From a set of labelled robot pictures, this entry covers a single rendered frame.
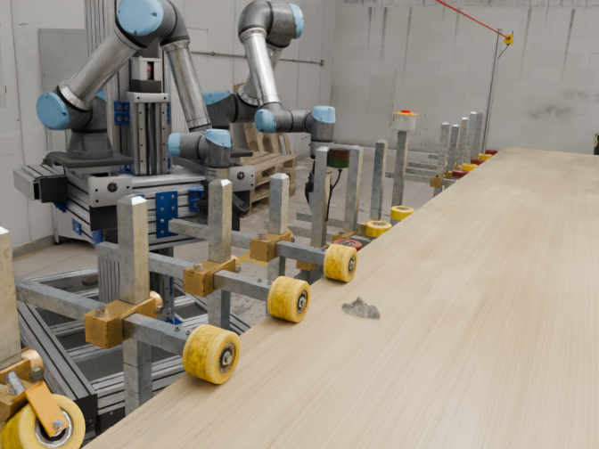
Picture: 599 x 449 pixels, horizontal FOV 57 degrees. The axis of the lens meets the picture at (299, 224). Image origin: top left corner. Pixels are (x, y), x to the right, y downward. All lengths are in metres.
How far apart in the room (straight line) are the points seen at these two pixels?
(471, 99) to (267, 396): 8.76
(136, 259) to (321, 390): 0.37
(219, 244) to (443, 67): 8.50
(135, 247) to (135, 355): 0.20
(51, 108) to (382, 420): 1.42
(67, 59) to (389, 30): 6.44
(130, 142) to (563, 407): 1.76
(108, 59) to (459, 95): 8.04
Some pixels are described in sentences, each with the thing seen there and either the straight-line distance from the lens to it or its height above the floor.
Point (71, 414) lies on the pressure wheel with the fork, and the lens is 0.76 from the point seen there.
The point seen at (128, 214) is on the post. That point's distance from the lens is 0.94.
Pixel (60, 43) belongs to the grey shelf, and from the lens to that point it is 4.24.
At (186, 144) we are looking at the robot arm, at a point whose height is 1.13.
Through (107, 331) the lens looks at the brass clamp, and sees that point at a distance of 0.94.
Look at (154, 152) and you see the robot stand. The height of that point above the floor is 1.03.
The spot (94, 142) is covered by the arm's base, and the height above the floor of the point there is 1.10.
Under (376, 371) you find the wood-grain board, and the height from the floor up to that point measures 0.90.
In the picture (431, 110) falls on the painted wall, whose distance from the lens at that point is 9.52.
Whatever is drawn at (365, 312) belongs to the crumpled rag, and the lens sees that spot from 1.12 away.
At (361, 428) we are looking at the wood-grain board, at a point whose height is 0.90.
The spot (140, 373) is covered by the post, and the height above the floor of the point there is 0.84.
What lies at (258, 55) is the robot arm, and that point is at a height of 1.40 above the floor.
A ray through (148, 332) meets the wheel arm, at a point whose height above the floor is 0.95.
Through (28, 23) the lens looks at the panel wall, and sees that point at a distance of 4.32.
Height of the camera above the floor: 1.37
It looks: 16 degrees down
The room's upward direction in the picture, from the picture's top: 3 degrees clockwise
